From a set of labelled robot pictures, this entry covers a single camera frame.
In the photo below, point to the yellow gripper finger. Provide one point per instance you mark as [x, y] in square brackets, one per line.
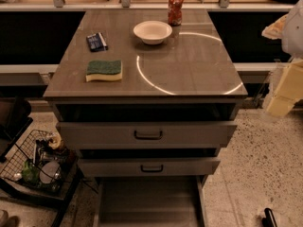
[274, 30]
[289, 90]

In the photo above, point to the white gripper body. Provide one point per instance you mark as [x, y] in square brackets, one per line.
[294, 32]

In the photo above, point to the blue rxbar blueberry bar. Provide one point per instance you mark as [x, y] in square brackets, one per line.
[96, 42]

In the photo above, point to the grey drawer cabinet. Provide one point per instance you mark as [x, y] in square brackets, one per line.
[187, 78]

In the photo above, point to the bottom grey drawer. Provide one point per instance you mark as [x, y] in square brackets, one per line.
[150, 202]

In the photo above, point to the top grey drawer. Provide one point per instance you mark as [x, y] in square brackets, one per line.
[139, 135]

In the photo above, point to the crushed red soda can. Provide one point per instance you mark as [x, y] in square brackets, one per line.
[175, 12]

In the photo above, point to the white bowl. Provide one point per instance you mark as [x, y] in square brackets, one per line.
[152, 32]

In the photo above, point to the black object on floor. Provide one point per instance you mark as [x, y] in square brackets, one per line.
[269, 219]

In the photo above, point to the green yellow sponge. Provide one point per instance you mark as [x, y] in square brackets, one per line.
[104, 70]

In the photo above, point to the white round item in basket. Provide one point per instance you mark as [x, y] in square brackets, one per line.
[50, 172]

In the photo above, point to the green item in basket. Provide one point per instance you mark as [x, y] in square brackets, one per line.
[30, 172]

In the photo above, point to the black wire basket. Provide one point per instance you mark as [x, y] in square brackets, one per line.
[42, 147]

